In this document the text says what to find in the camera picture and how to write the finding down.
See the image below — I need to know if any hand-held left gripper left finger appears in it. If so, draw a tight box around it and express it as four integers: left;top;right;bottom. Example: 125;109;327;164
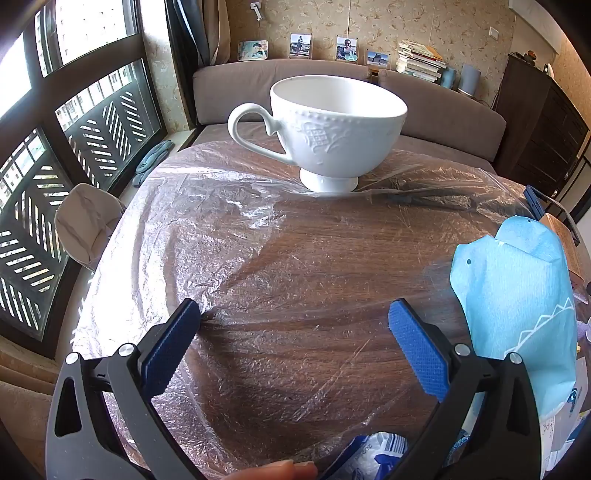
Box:
45;298;204;480

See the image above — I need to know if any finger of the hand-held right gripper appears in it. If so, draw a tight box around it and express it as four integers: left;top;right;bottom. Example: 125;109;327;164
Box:
525;185;581;245

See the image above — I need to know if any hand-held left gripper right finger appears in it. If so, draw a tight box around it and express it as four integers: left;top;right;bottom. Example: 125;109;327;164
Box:
323;298;542;480

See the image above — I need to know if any blue and white packet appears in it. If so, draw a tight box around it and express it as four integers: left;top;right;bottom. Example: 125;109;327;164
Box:
323;431;411;480

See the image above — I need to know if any person's left hand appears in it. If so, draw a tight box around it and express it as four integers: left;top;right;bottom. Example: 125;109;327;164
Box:
221;459;319;480

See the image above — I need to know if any brown wooden box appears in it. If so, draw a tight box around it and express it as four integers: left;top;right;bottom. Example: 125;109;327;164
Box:
540;213;583;275

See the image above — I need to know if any dark wooden cabinet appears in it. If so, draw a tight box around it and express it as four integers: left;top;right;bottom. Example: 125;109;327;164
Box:
492;53;591;199

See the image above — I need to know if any clear plastic table cover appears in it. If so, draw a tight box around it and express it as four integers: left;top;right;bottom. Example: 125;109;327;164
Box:
71;136;591;476

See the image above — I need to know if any grey cylinder speaker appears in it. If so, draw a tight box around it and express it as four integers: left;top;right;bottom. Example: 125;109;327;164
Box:
458;64;482;97

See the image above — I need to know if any grey white chair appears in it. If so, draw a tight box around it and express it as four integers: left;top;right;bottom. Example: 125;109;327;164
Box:
54;183;126;273

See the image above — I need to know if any white printed leaflet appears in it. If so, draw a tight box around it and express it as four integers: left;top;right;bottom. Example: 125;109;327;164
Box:
540;406;587;480

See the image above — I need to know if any grey blue slipper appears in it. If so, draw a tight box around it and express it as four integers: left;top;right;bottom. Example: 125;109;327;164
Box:
135;156;160;186
148;141;174;163

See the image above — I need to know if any stack of books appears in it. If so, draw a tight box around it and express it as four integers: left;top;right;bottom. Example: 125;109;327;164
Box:
396;41;448;84

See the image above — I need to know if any white embossed ceramic cup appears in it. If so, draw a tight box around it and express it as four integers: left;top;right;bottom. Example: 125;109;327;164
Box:
227;76;409;193

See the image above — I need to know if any dark window lattice railing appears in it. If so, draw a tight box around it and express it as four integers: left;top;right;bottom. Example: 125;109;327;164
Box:
0;60;167;337

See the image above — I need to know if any wide brown sofa back cushion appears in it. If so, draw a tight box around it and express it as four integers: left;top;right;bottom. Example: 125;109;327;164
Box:
191;59;372;127

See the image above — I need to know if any beige and dark curtain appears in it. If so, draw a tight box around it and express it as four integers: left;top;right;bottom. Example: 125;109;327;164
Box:
165;0;232;130

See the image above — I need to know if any light blue drawstring bag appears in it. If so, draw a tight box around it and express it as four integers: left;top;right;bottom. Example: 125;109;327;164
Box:
450;217;580;416

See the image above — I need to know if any portrait acrylic photo frame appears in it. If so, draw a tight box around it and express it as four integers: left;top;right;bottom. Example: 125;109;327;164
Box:
335;36;359;62

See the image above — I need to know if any tall acrylic photo frame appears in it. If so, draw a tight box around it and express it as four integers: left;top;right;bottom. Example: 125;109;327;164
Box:
289;33;313;60

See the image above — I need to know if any rounded photo frame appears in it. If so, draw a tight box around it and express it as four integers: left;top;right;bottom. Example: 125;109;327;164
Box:
238;41;269;62

